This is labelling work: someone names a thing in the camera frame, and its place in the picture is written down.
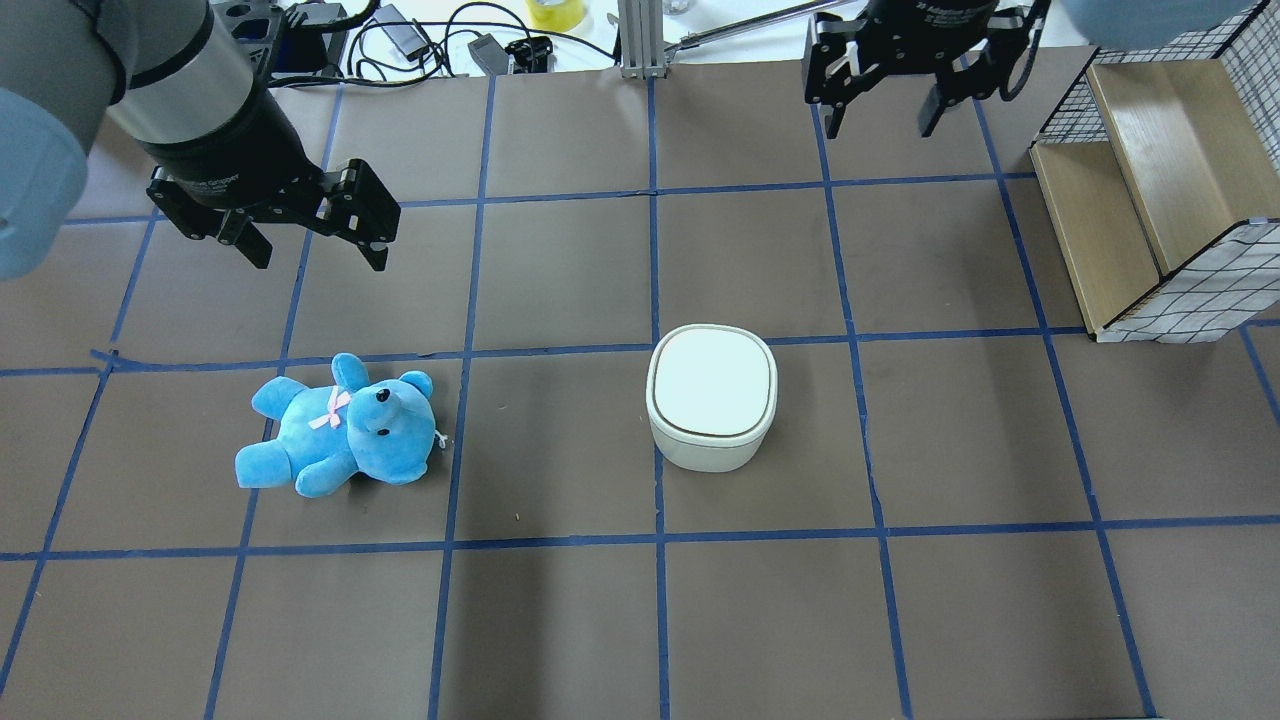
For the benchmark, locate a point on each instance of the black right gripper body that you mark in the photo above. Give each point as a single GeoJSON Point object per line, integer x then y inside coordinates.
{"type": "Point", "coordinates": [925, 28]}

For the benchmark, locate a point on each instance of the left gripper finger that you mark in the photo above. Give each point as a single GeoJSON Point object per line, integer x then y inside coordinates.
{"type": "Point", "coordinates": [359, 209]}
{"type": "Point", "coordinates": [237, 229]}

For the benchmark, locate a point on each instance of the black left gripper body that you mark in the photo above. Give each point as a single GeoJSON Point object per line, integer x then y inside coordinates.
{"type": "Point", "coordinates": [232, 150]}

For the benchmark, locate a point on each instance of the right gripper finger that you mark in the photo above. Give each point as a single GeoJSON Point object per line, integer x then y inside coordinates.
{"type": "Point", "coordinates": [951, 87]}
{"type": "Point", "coordinates": [833, 79]}

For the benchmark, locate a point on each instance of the white trash can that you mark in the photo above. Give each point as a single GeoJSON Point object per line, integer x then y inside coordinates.
{"type": "Point", "coordinates": [711, 395]}

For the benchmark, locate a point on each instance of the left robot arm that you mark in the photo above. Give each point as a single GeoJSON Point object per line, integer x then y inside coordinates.
{"type": "Point", "coordinates": [192, 83]}

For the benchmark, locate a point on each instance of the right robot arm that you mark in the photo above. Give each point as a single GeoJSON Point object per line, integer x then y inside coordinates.
{"type": "Point", "coordinates": [1140, 25]}

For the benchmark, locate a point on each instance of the black power adapter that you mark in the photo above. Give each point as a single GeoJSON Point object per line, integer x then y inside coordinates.
{"type": "Point", "coordinates": [404, 36]}

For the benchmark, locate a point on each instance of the blue teddy bear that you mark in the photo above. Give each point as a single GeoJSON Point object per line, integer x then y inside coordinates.
{"type": "Point", "coordinates": [385, 430]}

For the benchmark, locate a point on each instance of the yellow tape roll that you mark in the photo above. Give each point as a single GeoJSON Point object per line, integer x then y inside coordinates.
{"type": "Point", "coordinates": [558, 16]}

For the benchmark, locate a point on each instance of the aluminium frame post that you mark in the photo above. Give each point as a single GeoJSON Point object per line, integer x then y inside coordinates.
{"type": "Point", "coordinates": [642, 46]}

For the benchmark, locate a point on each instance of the wooden wire-mesh shelf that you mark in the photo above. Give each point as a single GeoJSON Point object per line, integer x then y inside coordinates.
{"type": "Point", "coordinates": [1159, 172]}

